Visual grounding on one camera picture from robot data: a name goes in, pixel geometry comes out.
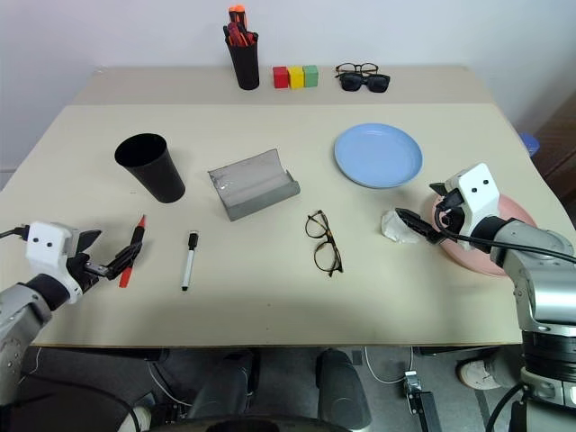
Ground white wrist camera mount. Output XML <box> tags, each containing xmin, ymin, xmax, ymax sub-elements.
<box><xmin>444</xmin><ymin>163</ymin><xmax>501</xmax><ymax>249</ymax></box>
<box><xmin>24</xmin><ymin>221</ymin><xmax>81</xmax><ymax>303</ymax></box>

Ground red marker pen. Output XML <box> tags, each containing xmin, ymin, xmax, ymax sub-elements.
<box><xmin>118</xmin><ymin>214</ymin><xmax>149</xmax><ymax>289</ymax></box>

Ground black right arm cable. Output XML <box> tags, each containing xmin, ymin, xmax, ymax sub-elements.
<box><xmin>434</xmin><ymin>201</ymin><xmax>576</xmax><ymax>266</ymax></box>

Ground black sunglasses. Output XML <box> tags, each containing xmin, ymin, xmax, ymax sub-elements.
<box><xmin>337</xmin><ymin>72</ymin><xmax>392</xmax><ymax>95</ymax></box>

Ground brown wooden furniture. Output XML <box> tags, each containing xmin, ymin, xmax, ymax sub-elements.
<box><xmin>532</xmin><ymin>95</ymin><xmax>576</xmax><ymax>204</ymax></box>

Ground white marker with black cap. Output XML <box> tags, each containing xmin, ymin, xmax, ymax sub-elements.
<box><xmin>180</xmin><ymin>230</ymin><xmax>201</xmax><ymax>293</ymax></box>

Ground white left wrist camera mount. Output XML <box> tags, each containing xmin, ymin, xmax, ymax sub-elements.
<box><xmin>24</xmin><ymin>221</ymin><xmax>81</xmax><ymax>303</ymax></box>

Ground tortoiseshell eyeglasses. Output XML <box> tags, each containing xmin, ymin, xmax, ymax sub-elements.
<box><xmin>304</xmin><ymin>209</ymin><xmax>345</xmax><ymax>276</ymax></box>

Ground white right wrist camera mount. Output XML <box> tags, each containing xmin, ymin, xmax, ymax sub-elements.
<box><xmin>444</xmin><ymin>163</ymin><xmax>501</xmax><ymax>249</ymax></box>

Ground blue round container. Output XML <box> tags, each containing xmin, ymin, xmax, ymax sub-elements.
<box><xmin>518</xmin><ymin>131</ymin><xmax>542</xmax><ymax>158</ymax></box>

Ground red marker in holder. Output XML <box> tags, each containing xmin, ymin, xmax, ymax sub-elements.
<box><xmin>222</xmin><ymin>22</ymin><xmax>260</xmax><ymax>48</ymax></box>

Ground dark rounded shape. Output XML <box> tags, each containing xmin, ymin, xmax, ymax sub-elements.
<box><xmin>316</xmin><ymin>347</ymin><xmax>374</xmax><ymax>431</ymax></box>

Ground clear lens brown eyeglasses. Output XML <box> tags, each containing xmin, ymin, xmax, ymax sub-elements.
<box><xmin>334</xmin><ymin>62</ymin><xmax>380</xmax><ymax>77</ymax></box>

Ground orange capped marker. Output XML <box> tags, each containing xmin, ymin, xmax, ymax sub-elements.
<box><xmin>228</xmin><ymin>4</ymin><xmax>248</xmax><ymax>29</ymax></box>

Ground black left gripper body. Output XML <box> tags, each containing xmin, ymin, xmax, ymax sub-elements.
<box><xmin>66</xmin><ymin>229</ymin><xmax>109</xmax><ymax>294</ymax></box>

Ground black pen holder cup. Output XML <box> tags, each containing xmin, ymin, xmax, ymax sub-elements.
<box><xmin>224</xmin><ymin>37</ymin><xmax>262</xmax><ymax>92</ymax></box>

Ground grey open glasses case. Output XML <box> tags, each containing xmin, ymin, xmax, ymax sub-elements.
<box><xmin>206</xmin><ymin>148</ymin><xmax>302</xmax><ymax>222</ymax></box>

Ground white floor cable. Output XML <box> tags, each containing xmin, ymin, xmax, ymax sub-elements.
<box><xmin>363</xmin><ymin>346</ymin><xmax>415</xmax><ymax>385</ymax></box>

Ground white shoe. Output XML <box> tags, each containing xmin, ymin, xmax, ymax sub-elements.
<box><xmin>455</xmin><ymin>354</ymin><xmax>506</xmax><ymax>391</ymax></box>
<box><xmin>131</xmin><ymin>406</ymin><xmax>153</xmax><ymax>429</ymax></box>

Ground crumpled white tissue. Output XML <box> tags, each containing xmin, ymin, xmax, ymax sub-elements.
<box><xmin>380</xmin><ymin>208</ymin><xmax>422</xmax><ymax>246</ymax></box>

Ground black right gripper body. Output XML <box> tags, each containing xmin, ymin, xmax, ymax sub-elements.
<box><xmin>433</xmin><ymin>189</ymin><xmax>469</xmax><ymax>237</ymax></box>

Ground pink plate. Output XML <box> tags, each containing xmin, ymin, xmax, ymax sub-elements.
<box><xmin>424</xmin><ymin>193</ymin><xmax>539</xmax><ymax>277</ymax></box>

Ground empty black cup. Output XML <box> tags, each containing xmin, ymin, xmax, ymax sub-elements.
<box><xmin>113</xmin><ymin>131</ymin><xmax>187</xmax><ymax>205</ymax></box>

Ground blue plate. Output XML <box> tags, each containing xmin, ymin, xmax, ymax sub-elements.
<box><xmin>333</xmin><ymin>122</ymin><xmax>425</xmax><ymax>190</ymax></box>

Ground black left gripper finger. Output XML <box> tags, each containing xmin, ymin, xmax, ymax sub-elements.
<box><xmin>86</xmin><ymin>240</ymin><xmax>145</xmax><ymax>281</ymax></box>
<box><xmin>78</xmin><ymin>229</ymin><xmax>103</xmax><ymax>258</ymax></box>

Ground black floor device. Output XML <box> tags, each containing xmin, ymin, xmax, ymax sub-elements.
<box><xmin>401</xmin><ymin>370</ymin><xmax>443</xmax><ymax>432</ymax></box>

